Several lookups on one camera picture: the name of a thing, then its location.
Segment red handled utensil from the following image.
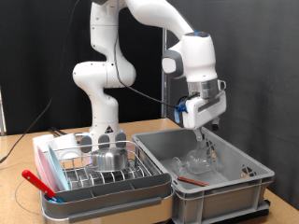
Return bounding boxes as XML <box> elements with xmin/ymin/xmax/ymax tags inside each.
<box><xmin>21</xmin><ymin>169</ymin><xmax>57</xmax><ymax>199</ymax></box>

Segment grey metal frame bar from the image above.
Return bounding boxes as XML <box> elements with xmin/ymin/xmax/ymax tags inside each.
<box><xmin>0</xmin><ymin>87</ymin><xmax>7</xmax><ymax>136</ymax></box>

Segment thin wire loop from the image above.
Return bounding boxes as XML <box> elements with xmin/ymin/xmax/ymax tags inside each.
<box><xmin>13</xmin><ymin>178</ymin><xmax>43</xmax><ymax>217</ymax></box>

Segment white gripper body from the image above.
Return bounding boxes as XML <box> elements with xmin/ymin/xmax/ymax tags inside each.
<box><xmin>181</xmin><ymin>91</ymin><xmax>228</xmax><ymax>130</ymax></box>

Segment steel bowl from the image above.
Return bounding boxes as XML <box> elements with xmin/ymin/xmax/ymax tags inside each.
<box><xmin>91</xmin><ymin>147</ymin><xmax>130</xmax><ymax>173</ymax></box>

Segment light blue plate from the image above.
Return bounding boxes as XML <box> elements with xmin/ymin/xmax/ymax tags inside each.
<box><xmin>46</xmin><ymin>144</ymin><xmax>71</xmax><ymax>191</ymax></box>

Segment grey backdrop curtain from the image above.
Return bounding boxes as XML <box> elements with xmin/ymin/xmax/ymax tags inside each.
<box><xmin>166</xmin><ymin>0</ymin><xmax>299</xmax><ymax>211</ymax></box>

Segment blue handled utensil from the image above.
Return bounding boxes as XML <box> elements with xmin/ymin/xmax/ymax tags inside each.
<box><xmin>48</xmin><ymin>195</ymin><xmax>64</xmax><ymax>204</ymax></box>

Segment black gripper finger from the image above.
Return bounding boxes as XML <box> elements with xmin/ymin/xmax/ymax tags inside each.
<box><xmin>210</xmin><ymin>118</ymin><xmax>221</xmax><ymax>132</ymax></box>
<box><xmin>193</xmin><ymin>126</ymin><xmax>205</xmax><ymax>144</ymax></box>

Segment black backdrop curtain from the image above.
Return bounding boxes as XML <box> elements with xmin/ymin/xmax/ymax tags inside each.
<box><xmin>0</xmin><ymin>0</ymin><xmax>166</xmax><ymax>136</ymax></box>

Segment white box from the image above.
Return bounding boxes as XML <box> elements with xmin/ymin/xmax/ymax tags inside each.
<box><xmin>32</xmin><ymin>133</ymin><xmax>82</xmax><ymax>162</ymax></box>

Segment vertical metal pole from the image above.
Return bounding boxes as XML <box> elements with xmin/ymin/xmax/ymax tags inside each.
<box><xmin>160</xmin><ymin>27</ymin><xmax>169</xmax><ymax>119</ymax></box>

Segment black camera cable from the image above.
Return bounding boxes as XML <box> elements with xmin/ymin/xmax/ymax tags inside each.
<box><xmin>112</xmin><ymin>0</ymin><xmax>200</xmax><ymax>110</ymax></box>

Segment grey plastic crate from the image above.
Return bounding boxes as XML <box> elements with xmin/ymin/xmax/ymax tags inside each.
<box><xmin>131</xmin><ymin>125</ymin><xmax>276</xmax><ymax>224</ymax></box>

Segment black hanging arm cable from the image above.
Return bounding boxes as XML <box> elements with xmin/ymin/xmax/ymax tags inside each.
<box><xmin>0</xmin><ymin>0</ymin><xmax>81</xmax><ymax>164</ymax></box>

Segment pink plate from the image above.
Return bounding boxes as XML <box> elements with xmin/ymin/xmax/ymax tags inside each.
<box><xmin>36</xmin><ymin>146</ymin><xmax>60</xmax><ymax>194</ymax></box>

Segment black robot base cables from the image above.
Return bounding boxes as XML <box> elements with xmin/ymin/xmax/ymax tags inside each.
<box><xmin>48</xmin><ymin>126</ymin><xmax>68</xmax><ymax>137</ymax></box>

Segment clear wine glass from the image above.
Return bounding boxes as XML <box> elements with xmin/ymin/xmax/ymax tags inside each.
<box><xmin>171</xmin><ymin>147</ymin><xmax>223</xmax><ymax>178</ymax></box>

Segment chrome wire dish rack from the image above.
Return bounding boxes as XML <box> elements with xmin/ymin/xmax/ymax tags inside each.
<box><xmin>41</xmin><ymin>139</ymin><xmax>163</xmax><ymax>192</ymax></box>

